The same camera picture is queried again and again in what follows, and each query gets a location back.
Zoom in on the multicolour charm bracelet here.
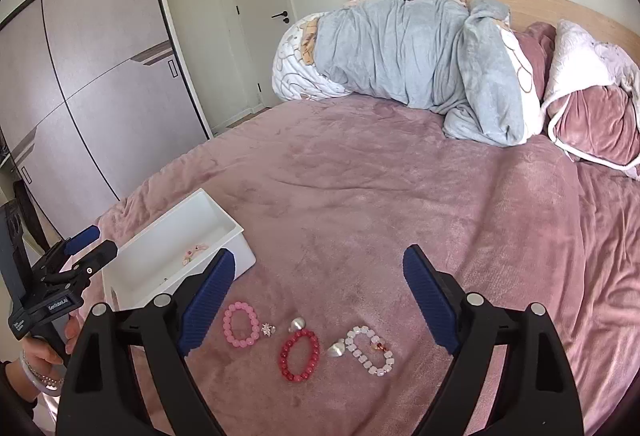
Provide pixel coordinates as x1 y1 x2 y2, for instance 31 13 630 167
180 243 211 267

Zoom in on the pink bead bracelet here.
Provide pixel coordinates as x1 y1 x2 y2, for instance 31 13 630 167
221 299 263 348

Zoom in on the silver spiky earring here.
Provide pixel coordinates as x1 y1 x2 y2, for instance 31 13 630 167
260 323 277 338

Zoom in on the white bead bracelet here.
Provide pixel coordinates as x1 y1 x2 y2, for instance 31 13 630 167
344 324 396 378

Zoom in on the silver dome earring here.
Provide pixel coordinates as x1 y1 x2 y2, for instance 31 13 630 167
326 338 346 358
288 317 306 333

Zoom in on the red bead bracelet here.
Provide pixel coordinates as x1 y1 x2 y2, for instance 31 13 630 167
278 328 321 384

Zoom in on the person left hand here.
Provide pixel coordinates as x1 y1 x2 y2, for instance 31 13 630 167
21 315 81 397

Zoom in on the white storage box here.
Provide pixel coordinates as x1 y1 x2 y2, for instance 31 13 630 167
102 189 256 310

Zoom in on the grey sliding wardrobe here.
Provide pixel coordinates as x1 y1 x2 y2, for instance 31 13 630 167
1 0 208 237

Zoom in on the pink bed blanket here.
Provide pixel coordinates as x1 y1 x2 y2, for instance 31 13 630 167
98 96 639 435

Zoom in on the white cartoon print pillow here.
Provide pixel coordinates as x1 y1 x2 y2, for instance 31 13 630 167
271 12 350 101

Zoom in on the pink velvet pillow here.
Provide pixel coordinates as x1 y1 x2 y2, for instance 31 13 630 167
541 19 639 179

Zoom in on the grey duvet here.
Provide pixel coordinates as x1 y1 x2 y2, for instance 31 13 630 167
314 0 530 147

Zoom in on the wooden headboard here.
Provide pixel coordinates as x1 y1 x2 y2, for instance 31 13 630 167
380 0 640 62

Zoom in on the black door handle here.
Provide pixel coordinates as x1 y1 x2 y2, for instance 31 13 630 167
271 10 291 23

